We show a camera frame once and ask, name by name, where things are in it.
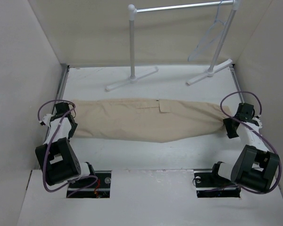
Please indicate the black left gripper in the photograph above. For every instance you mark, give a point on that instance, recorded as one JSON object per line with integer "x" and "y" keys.
{"x": 72, "y": 131}

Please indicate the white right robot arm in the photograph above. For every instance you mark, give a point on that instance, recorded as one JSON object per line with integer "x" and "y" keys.
{"x": 256, "y": 166}

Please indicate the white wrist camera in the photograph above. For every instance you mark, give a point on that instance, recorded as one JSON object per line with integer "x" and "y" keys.
{"x": 45, "y": 121}
{"x": 258, "y": 122}

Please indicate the beige trousers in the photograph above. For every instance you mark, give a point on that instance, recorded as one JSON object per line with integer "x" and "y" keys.
{"x": 147, "y": 120}

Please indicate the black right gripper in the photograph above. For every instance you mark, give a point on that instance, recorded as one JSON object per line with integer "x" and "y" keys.
{"x": 230, "y": 133}

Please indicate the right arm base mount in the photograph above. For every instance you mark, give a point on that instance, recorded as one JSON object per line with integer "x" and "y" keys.
{"x": 210, "y": 185}

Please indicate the light blue wire hanger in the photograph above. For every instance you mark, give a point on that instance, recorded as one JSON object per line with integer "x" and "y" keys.
{"x": 213, "y": 33}

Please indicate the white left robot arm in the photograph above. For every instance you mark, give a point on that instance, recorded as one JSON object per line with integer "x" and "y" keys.
{"x": 55, "y": 156}

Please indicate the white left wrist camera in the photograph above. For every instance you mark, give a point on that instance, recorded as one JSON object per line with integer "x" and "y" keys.
{"x": 45, "y": 121}

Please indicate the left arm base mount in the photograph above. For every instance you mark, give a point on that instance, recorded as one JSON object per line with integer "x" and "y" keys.
{"x": 91, "y": 187}

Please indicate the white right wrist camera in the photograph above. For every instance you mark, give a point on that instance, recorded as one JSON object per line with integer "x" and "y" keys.
{"x": 258, "y": 122}

